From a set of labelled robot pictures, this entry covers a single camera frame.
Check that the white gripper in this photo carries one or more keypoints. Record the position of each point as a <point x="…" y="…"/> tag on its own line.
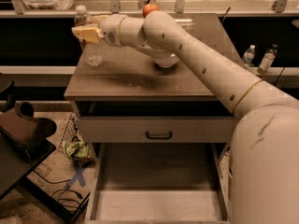
<point x="110" y="28"/>

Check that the clear plastic water bottle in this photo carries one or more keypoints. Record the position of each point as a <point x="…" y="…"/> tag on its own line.
<point x="91" y="52"/>

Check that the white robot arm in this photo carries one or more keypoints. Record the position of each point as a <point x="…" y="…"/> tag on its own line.
<point x="259" y="165"/>

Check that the grey drawer cabinet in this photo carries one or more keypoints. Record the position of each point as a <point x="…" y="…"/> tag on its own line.
<point x="129" y="84"/>

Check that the small water bottle on ledge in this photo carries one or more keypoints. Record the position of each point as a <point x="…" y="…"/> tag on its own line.
<point x="248" y="56"/>

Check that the open middle drawer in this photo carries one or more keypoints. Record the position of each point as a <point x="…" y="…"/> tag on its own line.
<point x="157" y="184"/>

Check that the clear bottle with dark cap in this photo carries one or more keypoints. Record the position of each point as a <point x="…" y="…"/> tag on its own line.
<point x="268" y="59"/>

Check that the orange fruit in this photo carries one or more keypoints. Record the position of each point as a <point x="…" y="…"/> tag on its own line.
<point x="148" y="8"/>

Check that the white ceramic bowl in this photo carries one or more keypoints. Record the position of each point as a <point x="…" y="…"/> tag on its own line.
<point x="166" y="62"/>

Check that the green chip bag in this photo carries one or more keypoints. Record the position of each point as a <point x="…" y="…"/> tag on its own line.
<point x="77" y="151"/>

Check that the dark brown chair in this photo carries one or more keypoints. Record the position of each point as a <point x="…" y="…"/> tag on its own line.
<point x="24" y="146"/>

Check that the top drawer with black handle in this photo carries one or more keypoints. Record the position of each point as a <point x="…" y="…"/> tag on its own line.
<point x="156" y="129"/>

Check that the wire basket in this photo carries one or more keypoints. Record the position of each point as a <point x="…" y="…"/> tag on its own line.
<point x="70" y="131"/>

